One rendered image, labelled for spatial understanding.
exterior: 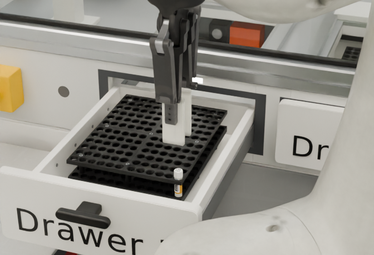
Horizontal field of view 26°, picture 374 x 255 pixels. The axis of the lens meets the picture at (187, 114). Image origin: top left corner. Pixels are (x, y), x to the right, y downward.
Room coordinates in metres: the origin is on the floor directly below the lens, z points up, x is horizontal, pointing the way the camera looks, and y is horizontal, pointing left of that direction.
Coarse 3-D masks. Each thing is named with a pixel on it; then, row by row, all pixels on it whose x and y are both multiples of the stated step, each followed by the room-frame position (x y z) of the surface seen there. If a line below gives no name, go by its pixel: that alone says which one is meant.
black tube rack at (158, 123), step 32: (128, 96) 1.20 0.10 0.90; (96, 128) 1.09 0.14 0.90; (128, 128) 1.09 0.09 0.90; (160, 128) 1.09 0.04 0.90; (192, 128) 1.09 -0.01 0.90; (224, 128) 1.14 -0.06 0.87; (128, 160) 0.99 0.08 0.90; (160, 160) 1.00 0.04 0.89; (192, 160) 1.04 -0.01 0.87; (160, 192) 0.96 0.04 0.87
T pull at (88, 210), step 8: (64, 208) 0.86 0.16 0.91; (80, 208) 0.86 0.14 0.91; (88, 208) 0.86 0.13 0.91; (96, 208) 0.86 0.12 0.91; (56, 216) 0.85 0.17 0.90; (64, 216) 0.85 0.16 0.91; (72, 216) 0.84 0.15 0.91; (80, 216) 0.84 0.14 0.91; (88, 216) 0.84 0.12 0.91; (96, 216) 0.84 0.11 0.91; (88, 224) 0.84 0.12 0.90; (96, 224) 0.83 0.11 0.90; (104, 224) 0.83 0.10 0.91
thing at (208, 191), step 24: (120, 96) 1.25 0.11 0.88; (144, 96) 1.23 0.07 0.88; (192, 96) 1.21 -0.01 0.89; (96, 120) 1.15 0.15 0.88; (240, 120) 1.13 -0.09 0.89; (72, 144) 1.07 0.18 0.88; (240, 144) 1.09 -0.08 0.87; (48, 168) 1.00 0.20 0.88; (72, 168) 1.07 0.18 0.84; (216, 168) 0.98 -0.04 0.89; (192, 192) 1.01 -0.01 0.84; (216, 192) 0.96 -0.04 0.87
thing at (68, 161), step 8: (72, 160) 0.99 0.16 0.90; (80, 160) 1.00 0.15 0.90; (88, 160) 1.00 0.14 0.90; (96, 160) 0.99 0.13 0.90; (104, 160) 0.99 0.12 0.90; (96, 168) 0.98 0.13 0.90; (104, 168) 0.98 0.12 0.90; (112, 168) 0.97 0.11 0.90; (128, 168) 0.98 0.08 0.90; (136, 168) 0.97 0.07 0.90; (144, 168) 0.97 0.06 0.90; (136, 176) 0.96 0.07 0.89; (144, 176) 0.96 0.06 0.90; (152, 176) 0.95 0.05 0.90; (160, 176) 0.95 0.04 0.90; (168, 176) 0.96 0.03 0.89; (184, 176) 0.95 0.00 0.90; (176, 184) 0.94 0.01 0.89
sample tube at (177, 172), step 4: (176, 168) 0.95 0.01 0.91; (176, 172) 0.94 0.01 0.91; (180, 172) 0.95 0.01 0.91; (176, 176) 0.94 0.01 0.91; (180, 176) 0.94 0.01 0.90; (176, 188) 0.94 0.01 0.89; (180, 188) 0.95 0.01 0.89; (176, 192) 0.94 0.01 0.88; (180, 192) 0.95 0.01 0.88; (176, 196) 0.95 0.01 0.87; (180, 196) 0.95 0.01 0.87
